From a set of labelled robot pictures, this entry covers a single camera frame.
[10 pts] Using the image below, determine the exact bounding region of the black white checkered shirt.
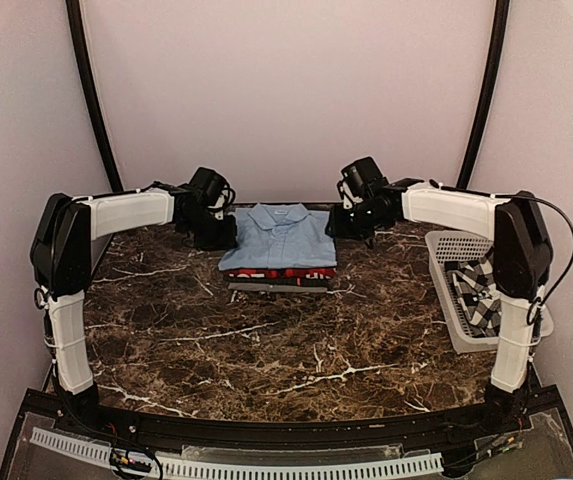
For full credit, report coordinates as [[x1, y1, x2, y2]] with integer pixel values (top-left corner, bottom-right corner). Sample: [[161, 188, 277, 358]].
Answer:
[[444, 247, 501, 337]]

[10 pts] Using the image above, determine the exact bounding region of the grey plastic laundry basket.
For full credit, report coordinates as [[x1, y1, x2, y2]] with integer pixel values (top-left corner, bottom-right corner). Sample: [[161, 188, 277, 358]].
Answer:
[[424, 230, 555, 353]]

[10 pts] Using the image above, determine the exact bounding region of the white slotted cable duct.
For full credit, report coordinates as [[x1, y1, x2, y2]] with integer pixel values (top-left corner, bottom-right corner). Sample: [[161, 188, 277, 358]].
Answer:
[[30, 428, 443, 479]]

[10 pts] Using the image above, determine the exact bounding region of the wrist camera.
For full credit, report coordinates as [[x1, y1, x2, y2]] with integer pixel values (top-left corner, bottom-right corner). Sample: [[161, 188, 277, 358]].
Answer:
[[337, 157, 389, 210], [187, 167, 236, 220]]

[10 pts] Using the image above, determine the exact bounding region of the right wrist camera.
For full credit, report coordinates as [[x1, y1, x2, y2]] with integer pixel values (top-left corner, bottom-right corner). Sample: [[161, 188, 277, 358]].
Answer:
[[337, 157, 389, 210]]

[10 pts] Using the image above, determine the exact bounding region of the right black frame post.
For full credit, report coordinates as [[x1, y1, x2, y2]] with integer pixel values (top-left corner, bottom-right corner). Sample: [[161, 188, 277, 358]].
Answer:
[[456, 0, 510, 189]]

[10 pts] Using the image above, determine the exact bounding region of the black front rail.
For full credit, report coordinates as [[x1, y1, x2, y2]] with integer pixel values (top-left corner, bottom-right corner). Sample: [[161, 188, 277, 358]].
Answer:
[[43, 395, 519, 451]]

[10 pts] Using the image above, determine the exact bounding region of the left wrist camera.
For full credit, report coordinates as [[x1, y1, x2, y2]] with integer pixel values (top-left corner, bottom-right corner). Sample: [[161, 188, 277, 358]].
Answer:
[[187, 167, 236, 220]]

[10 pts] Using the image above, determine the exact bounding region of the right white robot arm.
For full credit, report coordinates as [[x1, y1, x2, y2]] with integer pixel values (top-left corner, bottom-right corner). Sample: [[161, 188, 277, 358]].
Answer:
[[327, 178, 555, 393]]

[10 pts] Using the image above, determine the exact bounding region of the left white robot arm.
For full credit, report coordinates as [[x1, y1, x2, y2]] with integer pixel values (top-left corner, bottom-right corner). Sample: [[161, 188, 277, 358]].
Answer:
[[30, 182, 237, 395]]

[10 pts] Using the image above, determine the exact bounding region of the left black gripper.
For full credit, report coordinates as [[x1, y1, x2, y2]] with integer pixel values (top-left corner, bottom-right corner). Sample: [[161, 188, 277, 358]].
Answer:
[[182, 209, 238, 251]]

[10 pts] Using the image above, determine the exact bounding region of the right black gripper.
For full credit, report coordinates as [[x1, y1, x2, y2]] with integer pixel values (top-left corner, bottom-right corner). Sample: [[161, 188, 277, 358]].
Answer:
[[324, 200, 386, 241]]

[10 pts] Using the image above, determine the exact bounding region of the left black frame post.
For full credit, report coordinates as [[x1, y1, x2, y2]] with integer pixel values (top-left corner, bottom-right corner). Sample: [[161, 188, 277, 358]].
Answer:
[[65, 0, 124, 192]]

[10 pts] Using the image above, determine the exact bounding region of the red black plaid shirt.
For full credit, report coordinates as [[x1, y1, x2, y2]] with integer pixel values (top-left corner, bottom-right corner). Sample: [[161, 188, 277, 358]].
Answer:
[[222, 267, 337, 286]]

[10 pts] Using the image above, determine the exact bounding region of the light blue long sleeve shirt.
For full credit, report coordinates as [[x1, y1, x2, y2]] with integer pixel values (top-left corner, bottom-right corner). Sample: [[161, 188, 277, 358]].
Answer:
[[218, 203, 337, 271]]

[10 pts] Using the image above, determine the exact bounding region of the black frame post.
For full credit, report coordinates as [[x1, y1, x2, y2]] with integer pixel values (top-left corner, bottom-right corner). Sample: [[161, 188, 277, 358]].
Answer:
[[65, 0, 124, 192], [456, 0, 510, 189]]

